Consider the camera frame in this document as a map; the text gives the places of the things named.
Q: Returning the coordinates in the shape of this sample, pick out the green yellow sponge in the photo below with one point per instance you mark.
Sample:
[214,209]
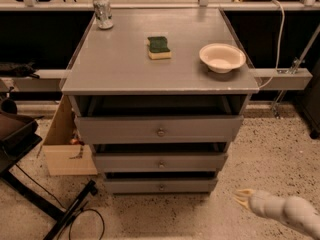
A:
[158,48]

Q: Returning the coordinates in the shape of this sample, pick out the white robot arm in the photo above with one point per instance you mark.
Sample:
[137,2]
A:
[293,211]

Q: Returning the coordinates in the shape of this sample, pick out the grey bottom drawer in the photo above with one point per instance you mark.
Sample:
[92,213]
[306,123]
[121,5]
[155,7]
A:
[160,182]

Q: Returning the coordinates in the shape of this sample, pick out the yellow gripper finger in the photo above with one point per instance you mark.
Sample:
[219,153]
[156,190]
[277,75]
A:
[244,193]
[242,201]

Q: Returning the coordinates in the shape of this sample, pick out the grey drawer cabinet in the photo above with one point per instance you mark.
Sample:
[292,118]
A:
[113,75]

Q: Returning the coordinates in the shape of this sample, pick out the dark chair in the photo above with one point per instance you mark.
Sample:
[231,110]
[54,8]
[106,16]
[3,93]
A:
[17,135]

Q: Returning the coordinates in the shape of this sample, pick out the grey middle drawer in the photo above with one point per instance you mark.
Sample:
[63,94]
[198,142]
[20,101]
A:
[160,162]

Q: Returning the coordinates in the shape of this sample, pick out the cardboard box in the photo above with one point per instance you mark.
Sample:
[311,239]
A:
[66,154]

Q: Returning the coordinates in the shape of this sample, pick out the grey top drawer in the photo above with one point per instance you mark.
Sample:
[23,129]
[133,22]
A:
[154,129]

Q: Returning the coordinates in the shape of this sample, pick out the grey drawer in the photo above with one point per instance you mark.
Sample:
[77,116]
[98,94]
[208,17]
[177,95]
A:
[160,162]
[160,182]
[154,129]

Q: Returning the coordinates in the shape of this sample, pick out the crushed silver can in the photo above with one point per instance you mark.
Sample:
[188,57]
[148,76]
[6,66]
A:
[103,14]

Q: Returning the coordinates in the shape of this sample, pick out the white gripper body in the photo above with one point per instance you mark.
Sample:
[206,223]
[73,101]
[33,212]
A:
[259,201]

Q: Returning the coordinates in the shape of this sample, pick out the white bowl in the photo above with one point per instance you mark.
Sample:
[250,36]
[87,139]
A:
[222,58]

